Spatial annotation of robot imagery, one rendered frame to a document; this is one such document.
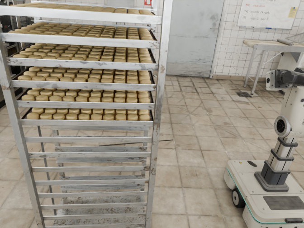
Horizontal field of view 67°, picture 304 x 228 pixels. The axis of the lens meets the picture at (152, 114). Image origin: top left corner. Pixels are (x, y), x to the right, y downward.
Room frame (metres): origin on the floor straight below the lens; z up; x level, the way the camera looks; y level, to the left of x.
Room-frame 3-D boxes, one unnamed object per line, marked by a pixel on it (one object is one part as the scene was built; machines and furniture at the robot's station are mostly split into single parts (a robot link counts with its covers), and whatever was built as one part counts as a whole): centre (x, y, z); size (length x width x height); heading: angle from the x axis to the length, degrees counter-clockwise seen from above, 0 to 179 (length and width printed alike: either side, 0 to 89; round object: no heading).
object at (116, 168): (0.89, 0.28, 0.78); 0.64 x 0.03 x 0.03; 97
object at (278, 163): (1.46, -1.03, 0.36); 0.13 x 0.13 x 0.40; 6
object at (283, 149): (1.46, -1.03, 0.49); 0.11 x 0.11 x 0.40; 6
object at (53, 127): (1.28, 0.33, 0.78); 0.64 x 0.03 x 0.03; 97
